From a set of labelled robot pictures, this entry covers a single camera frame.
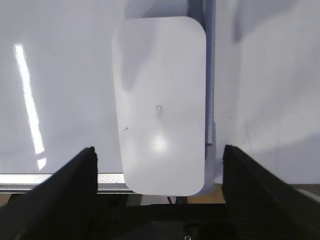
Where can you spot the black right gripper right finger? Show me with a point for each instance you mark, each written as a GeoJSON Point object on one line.
{"type": "Point", "coordinates": [263, 207]}

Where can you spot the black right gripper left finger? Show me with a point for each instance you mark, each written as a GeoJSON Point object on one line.
{"type": "Point", "coordinates": [60, 208]}

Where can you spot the white rectangular board eraser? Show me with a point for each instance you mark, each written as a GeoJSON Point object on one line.
{"type": "Point", "coordinates": [159, 75]}

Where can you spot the white board with aluminium frame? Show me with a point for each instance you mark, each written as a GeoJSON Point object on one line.
{"type": "Point", "coordinates": [56, 83]}

